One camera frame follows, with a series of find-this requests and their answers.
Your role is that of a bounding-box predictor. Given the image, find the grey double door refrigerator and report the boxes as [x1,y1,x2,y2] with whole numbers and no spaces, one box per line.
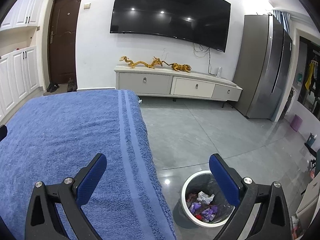
[233,15,292,120]

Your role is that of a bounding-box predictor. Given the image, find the white paper pack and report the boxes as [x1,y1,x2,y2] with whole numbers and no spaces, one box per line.
[197,191,215,205]

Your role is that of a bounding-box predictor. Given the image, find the wall mounted black television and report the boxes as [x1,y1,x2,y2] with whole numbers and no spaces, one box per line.
[110,0,231,52]

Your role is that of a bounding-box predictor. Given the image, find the white TV console cabinet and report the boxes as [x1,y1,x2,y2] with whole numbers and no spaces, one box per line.
[114,66,242,102]

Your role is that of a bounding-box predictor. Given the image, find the brown shoes by door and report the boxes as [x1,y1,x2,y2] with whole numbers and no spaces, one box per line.
[67,79,77,93]

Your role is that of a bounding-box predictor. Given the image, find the golden tiger ornament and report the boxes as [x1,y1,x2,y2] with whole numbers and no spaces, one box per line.
[171,63,191,73]

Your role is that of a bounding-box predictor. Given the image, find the purple tissue pack wrapper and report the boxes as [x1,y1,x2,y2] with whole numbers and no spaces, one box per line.
[189,202,218,223]

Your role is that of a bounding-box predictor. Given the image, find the blue towel table cover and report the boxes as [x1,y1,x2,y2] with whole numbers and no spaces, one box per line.
[1,90,176,239]

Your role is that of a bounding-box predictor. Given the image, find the white wall cabinet unit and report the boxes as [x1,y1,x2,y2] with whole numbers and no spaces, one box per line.
[1,0,43,121]

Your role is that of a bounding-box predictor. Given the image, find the dark brown entrance door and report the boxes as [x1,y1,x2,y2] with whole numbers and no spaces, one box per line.
[48,0,81,84]

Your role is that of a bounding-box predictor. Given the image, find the black shoes by door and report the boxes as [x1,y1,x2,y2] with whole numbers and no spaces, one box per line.
[46,83,60,93]

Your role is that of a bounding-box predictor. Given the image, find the white round trash bin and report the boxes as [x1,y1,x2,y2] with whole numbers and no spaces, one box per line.
[174,170,235,229]

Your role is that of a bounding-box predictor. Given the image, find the golden dragon ornament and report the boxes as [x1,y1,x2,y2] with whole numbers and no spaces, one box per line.
[119,56,163,69]

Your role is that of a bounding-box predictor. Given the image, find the small purple bin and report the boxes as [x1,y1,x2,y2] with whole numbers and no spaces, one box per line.
[290,114,303,132]

